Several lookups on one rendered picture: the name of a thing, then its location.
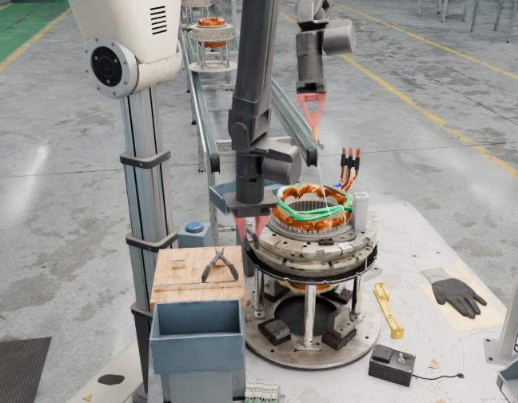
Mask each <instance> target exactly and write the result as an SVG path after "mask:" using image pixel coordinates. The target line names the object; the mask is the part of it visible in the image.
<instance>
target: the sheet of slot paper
mask: <svg viewBox="0 0 518 403"><path fill-rule="evenodd" d="M452 264H453V265H454V266H455V267H456V268H457V269H458V270H459V271H460V272H456V273H453V272H452V271H451V270H450V269H449V268H448V267H447V266H446V265H445V264H444V265H432V266H429V268H430V269H431V268H437V267H442V268H444V270H445V271H446V272H447V273H448V274H449V275H450V276H452V277H455V278H457V279H460V280H461V281H463V282H465V283H466V284H468V285H469V286H470V287H471V288H472V289H473V290H474V291H475V292H476V293H477V294H478V295H480V296H481V297H482V298H483V299H484V300H485V301H486V302H487V305H486V306H484V305H481V304H480V303H479V302H478V301H477V300H475V301H476V303H477V304H478V306H479V307H480V311H481V315H476V317H475V318H474V319H471V318H469V317H465V316H463V315H462V314H461V313H460V312H458V310H457V309H455V308H454V307H453V306H452V305H451V304H450V303H448V302H447V301H446V304H445V305H439V304H438V303H437V302H436V299H435V296H434V293H433V291H432V285H431V283H428V284H422V285H418V286H419V287H420V289H421V290H422V291H423V292H424V294H425V295H426V297H427V298H428V299H429V300H430V301H431V303H432V304H433V305H434V306H435V308H436V309H437V310H438V312H439V313H440V314H441V316H442V317H443V318H444V319H445V320H446V321H447V323H448V324H449V325H450V327H451V328H452V329H453V331H454V332H455V333H460V332H467V331H473V330H478V329H488V328H494V327H500V326H503V324H504V319H505V315H504V314H503V313H502V312H501V311H500V309H499V308H498V307H497V306H496V305H495V304H494V303H493V302H492V301H491V300H490V299H489V297H493V296H492V295H491V294H490V293H489V292H488V291H487V290H486V289H485V288H484V287H483V286H482V285H481V284H480V283H479V282H478V281H477V280H476V279H475V278H474V277H473V276H472V275H471V273H470V272H469V271H468V270H467V269H466V267H465V266H464V265H463V264H462V262H461V261H458V262H456V263H452Z"/></svg>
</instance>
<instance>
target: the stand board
mask: <svg viewBox="0 0 518 403"><path fill-rule="evenodd" d="M223 247H225V250H224V254H223V255H224V256H225V257H226V258H227V259H228V260H229V262H230V263H231V264H233V265H234V267H235V269H236V270H237V272H238V281H242V287H234V288H218V289H199V288H198V289H187V290H171V291H155V292H154V287H153V288H152V293H151V298H150V310H151V312H154V306H155V303H158V302H174V301H204V300H220V299H235V298H240V299H241V307H246V298H245V280H244V270H243V261H242V252H241V246H240V245H238V246H220V247H215V248H217V251H218V252H219V251H222V249H223ZM215 256H216V253H215V249H214V247H202V248H184V249H160V250H159V252H158V257H157V265H156V270H155V275H154V280H153V285H163V284H179V283H195V282H197V283H198V282H202V281H201V275H202V273H203V271H204V269H205V267H206V266H207V265H208V264H209V263H210V262H211V261H212V260H213V258H214V257H215ZM176 260H185V268H184V269H172V267H171V261H176ZM211 281H235V280H234V278H233V275H232V274H231V272H230V270H229V267H228V266H218V267H212V268H211V270H210V273H209V276H208V277H207V279H206V281H205V282H211Z"/></svg>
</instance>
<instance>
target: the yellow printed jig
mask: <svg viewBox="0 0 518 403"><path fill-rule="evenodd" d="M373 293H374V295H375V297H376V299H377V302H378V304H379V306H380V308H381V311H382V313H383V314H384V316H385V319H386V321H387V323H388V326H389V328H390V329H391V332H390V336H391V338H392V339H403V338H404V326H403V325H398V323H397V321H396V318H395V317H394V315H393V313H392V310H391V309H390V307H389V304H388V302H389V298H390V294H389V292H388V290H387V287H386V286H385V284H384V282H375V289H373Z"/></svg>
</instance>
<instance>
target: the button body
mask: <svg viewBox="0 0 518 403"><path fill-rule="evenodd" d="M190 222H191V221H186V222H185V223H184V225H183V226H182V228H181V229H180V231H179V232H178V234H177V239H178V248H179V249H184V248H202V247H213V244H212V230H211V223H204V222H201V224H202V225H203V226H204V230H203V231H201V232H200V233H188V232H186V231H185V226H186V225H187V224H188V223H190Z"/></svg>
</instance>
